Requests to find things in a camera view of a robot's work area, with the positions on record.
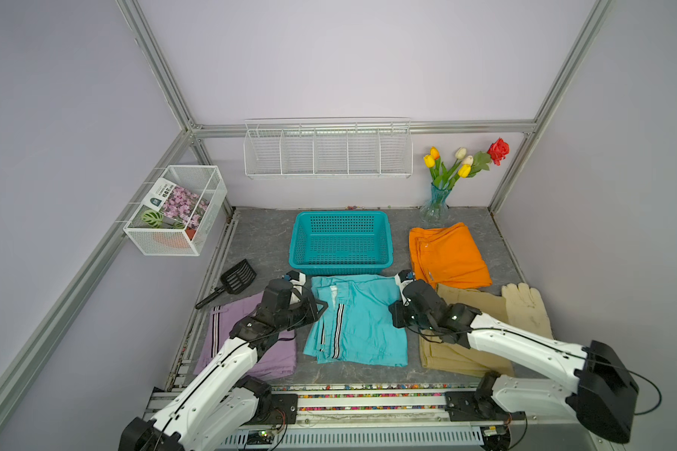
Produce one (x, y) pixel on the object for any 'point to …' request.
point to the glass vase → (435, 212)
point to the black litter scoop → (233, 281)
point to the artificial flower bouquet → (464, 165)
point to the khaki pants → (441, 352)
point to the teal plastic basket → (341, 242)
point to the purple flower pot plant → (176, 207)
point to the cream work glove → (527, 309)
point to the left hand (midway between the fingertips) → (327, 307)
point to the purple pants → (278, 359)
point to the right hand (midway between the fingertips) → (388, 306)
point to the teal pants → (355, 326)
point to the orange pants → (448, 256)
